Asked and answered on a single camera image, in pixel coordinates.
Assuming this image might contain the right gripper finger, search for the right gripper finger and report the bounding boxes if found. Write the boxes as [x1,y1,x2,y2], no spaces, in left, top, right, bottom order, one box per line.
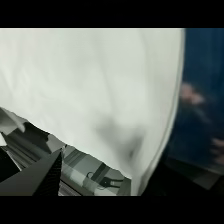
[0,148,64,197]

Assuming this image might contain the white shirt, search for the white shirt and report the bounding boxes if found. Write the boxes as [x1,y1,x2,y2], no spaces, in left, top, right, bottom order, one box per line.
[0,28,186,197]

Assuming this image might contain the black cable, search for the black cable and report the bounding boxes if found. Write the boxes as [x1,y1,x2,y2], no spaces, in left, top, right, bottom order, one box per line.
[85,171,125,190]

